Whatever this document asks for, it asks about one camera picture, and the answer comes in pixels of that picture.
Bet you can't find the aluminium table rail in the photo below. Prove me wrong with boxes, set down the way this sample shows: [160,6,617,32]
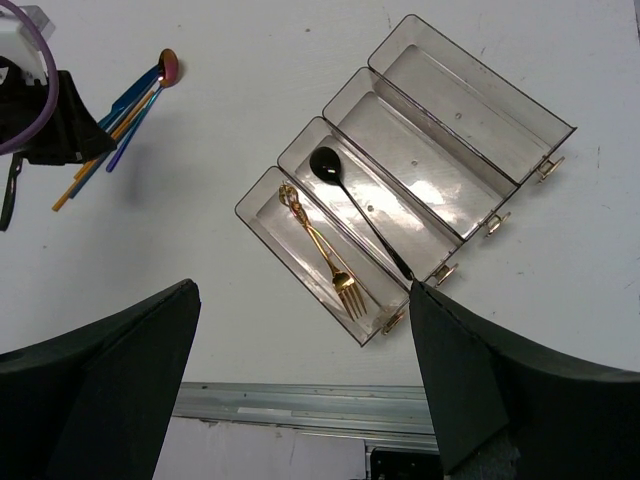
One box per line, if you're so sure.
[174,382,438,453]

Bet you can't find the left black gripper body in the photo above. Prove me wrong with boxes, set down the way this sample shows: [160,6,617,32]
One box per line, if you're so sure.
[1,58,116,165]

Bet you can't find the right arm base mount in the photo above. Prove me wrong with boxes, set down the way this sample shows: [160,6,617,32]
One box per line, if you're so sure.
[367,448,445,480]

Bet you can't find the clear four-slot utensil organizer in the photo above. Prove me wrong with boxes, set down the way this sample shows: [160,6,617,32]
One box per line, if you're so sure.
[235,14,574,345]

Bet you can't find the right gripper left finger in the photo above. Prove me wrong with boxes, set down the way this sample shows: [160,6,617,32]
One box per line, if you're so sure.
[1,279,201,479]

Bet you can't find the blue knife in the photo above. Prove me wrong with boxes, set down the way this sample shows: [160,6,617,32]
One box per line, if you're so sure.
[98,66,159,130]

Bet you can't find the black knife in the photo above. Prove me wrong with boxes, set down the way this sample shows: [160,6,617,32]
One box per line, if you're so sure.
[0,153,24,232]

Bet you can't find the blue chopstick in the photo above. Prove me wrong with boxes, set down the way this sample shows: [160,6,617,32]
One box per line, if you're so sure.
[66,87,163,199]

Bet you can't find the gold fork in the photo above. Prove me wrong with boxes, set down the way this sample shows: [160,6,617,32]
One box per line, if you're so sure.
[278,183,367,321]

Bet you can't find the black spoon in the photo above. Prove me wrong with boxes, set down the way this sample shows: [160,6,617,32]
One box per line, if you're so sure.
[308,146,416,281]

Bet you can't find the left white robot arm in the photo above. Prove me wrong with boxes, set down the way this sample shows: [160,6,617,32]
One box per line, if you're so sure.
[1,5,116,165]

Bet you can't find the orange chopstick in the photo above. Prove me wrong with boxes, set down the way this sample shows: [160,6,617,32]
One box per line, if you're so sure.
[52,90,154,212]

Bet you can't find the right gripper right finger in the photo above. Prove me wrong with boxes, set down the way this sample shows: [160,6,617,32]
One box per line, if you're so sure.
[410,281,639,479]

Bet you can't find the iridescent purple spoon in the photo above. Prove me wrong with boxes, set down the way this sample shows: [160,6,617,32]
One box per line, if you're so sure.
[106,48,180,173]

